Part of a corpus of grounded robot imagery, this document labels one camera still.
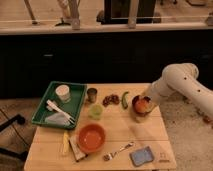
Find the dark red grape bunch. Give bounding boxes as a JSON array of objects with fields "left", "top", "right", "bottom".
[{"left": 102, "top": 94, "right": 120, "bottom": 107}]

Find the black chair base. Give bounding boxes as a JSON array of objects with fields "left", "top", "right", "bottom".
[{"left": 0, "top": 114, "right": 28, "bottom": 162}]

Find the metal cup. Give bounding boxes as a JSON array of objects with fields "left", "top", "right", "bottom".
[{"left": 87, "top": 88, "right": 97, "bottom": 103}]

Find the blue sponge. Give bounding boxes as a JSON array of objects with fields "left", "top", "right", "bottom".
[{"left": 129, "top": 146, "right": 154, "bottom": 167}]

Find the yellow banana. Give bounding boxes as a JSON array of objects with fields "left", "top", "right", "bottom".
[{"left": 62, "top": 131, "right": 69, "bottom": 156}]

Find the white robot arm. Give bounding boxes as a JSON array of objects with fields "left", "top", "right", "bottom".
[{"left": 143, "top": 63, "right": 213, "bottom": 117}]

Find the green plastic tray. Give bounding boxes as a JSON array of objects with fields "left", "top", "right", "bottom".
[{"left": 31, "top": 81, "right": 87, "bottom": 130}]

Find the white plastic fork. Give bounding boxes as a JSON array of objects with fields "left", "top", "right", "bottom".
[{"left": 46, "top": 100, "right": 75, "bottom": 124}]

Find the dark brown bowl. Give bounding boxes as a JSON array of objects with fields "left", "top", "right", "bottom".
[{"left": 132, "top": 95, "right": 153, "bottom": 117}]

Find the orange apple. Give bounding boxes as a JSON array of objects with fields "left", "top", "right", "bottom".
[{"left": 135, "top": 99, "right": 146, "bottom": 113}]

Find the small brown book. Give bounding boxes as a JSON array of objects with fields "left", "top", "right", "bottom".
[{"left": 69, "top": 135, "right": 87, "bottom": 162}]

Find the wooden table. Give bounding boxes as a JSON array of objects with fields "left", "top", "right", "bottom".
[{"left": 23, "top": 82, "right": 178, "bottom": 171}]

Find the silver metal fork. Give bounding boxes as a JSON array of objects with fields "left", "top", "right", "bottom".
[{"left": 102, "top": 142, "right": 134, "bottom": 161}]

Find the grey folded cloth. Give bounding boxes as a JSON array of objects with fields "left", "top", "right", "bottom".
[{"left": 45, "top": 112, "right": 70, "bottom": 126}]

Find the white cylindrical container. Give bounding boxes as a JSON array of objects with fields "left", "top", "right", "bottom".
[{"left": 55, "top": 85, "right": 71, "bottom": 103}]

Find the orange bowl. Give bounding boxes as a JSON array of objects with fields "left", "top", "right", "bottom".
[{"left": 77, "top": 124, "right": 106, "bottom": 154}]

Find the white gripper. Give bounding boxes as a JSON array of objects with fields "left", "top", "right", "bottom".
[{"left": 143, "top": 79, "right": 170, "bottom": 113}]

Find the light green plastic cup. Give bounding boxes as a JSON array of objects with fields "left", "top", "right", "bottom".
[{"left": 89, "top": 104, "right": 103, "bottom": 120}]

